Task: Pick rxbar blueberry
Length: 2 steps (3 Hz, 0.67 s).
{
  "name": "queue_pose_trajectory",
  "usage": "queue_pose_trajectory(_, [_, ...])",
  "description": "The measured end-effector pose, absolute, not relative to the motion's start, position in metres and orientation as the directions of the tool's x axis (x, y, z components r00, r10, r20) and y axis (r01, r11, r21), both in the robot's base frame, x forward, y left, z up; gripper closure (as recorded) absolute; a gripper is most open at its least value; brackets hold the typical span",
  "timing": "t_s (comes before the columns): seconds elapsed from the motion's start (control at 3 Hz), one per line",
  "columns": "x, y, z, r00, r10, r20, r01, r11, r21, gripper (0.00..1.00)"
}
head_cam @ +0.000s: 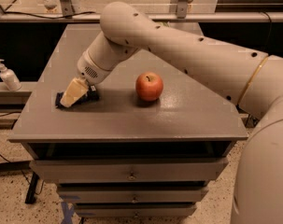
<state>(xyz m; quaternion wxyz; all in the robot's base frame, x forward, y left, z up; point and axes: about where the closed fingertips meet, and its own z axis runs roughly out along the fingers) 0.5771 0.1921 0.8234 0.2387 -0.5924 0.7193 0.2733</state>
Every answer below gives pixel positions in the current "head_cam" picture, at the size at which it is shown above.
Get dark blue rxbar wrapper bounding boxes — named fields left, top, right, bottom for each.
left=55, top=86, right=99, bottom=108

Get white pump bottle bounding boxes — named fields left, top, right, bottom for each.
left=0, top=59, right=21, bottom=91

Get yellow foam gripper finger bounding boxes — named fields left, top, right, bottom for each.
left=60, top=77, right=89, bottom=107

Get grey drawer cabinet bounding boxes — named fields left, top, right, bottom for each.
left=11, top=24, right=248, bottom=208

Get bottom grey drawer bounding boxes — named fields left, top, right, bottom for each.
left=75, top=203, right=196, bottom=217

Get black floor cables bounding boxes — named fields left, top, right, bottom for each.
left=0, top=110, right=23, bottom=163

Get grey metal window rail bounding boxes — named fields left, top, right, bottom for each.
left=0, top=12, right=283, bottom=23

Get black floor bracket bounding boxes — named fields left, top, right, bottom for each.
left=25, top=173, right=39, bottom=204

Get middle grey drawer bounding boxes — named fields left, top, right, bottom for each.
left=57, top=185, right=208, bottom=203

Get black cable on rail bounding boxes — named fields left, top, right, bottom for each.
left=4, top=10, right=97, bottom=20

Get grey drawer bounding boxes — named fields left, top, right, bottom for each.
left=57, top=185, right=208, bottom=203
left=75, top=203, right=196, bottom=217
left=30, top=158, right=228, bottom=184

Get top grey drawer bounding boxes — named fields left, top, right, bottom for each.
left=30, top=158, right=228, bottom=184

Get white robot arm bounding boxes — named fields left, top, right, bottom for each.
left=61, top=2, right=283, bottom=224

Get red apple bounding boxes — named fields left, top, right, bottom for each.
left=135, top=72, right=163, bottom=102

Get white gripper body with grille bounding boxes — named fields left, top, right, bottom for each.
left=77, top=51, right=110, bottom=85

